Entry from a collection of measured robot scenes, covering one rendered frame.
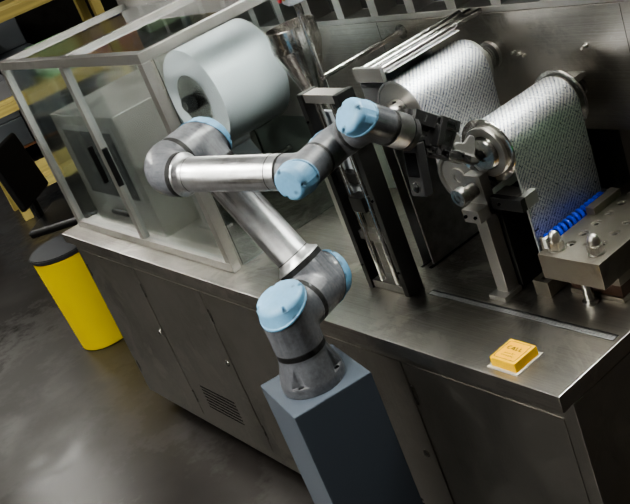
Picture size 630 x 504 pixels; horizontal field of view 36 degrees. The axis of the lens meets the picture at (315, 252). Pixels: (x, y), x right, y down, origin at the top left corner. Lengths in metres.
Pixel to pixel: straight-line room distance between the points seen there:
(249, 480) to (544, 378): 1.85
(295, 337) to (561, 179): 0.68
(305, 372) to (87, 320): 2.98
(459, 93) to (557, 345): 0.64
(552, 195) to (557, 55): 0.35
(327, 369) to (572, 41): 0.92
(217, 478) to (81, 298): 1.59
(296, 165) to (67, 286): 3.20
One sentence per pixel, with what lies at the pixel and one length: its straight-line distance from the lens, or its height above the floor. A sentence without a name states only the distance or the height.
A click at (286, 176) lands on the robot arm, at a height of 1.43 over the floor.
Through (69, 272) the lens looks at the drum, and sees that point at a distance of 4.90.
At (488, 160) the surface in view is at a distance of 2.09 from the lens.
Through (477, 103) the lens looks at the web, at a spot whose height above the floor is 1.28.
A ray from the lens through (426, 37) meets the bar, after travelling 2.35.
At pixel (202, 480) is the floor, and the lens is 3.73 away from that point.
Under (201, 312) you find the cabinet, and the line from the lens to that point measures 3.18.
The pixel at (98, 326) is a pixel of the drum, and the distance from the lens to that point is 5.03.
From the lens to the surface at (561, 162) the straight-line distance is 2.19.
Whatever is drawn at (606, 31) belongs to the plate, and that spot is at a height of 1.38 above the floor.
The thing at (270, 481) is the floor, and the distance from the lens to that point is 3.55.
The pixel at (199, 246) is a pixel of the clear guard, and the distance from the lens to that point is 3.03.
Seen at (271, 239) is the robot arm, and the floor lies 1.21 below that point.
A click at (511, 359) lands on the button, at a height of 0.92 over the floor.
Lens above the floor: 2.01
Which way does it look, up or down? 23 degrees down
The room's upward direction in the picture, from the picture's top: 22 degrees counter-clockwise
